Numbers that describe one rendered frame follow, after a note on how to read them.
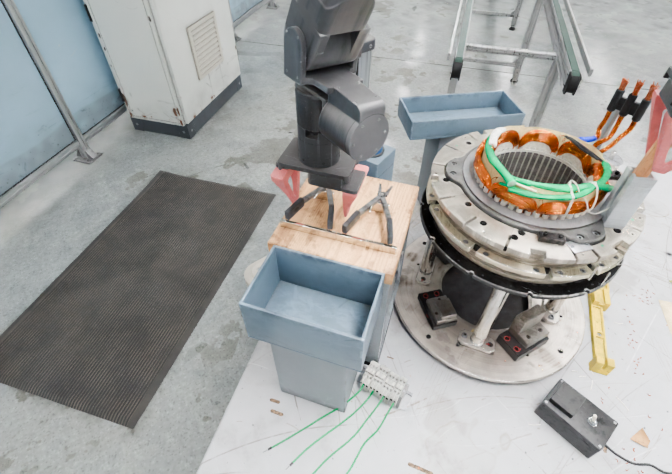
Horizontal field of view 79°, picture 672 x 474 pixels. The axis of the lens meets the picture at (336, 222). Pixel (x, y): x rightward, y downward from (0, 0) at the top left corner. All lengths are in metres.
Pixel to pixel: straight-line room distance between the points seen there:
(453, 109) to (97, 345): 1.60
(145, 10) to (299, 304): 2.18
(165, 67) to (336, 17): 2.30
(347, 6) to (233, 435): 0.66
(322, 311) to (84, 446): 1.29
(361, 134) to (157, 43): 2.27
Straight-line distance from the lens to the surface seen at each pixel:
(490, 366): 0.83
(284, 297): 0.64
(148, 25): 2.64
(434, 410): 0.79
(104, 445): 1.76
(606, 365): 0.92
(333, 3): 0.42
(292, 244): 0.60
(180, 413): 1.70
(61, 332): 2.06
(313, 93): 0.49
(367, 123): 0.44
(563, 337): 0.92
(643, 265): 1.17
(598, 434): 0.82
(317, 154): 0.53
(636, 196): 0.66
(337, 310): 0.62
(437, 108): 1.00
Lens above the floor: 1.51
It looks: 45 degrees down
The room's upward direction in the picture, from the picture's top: straight up
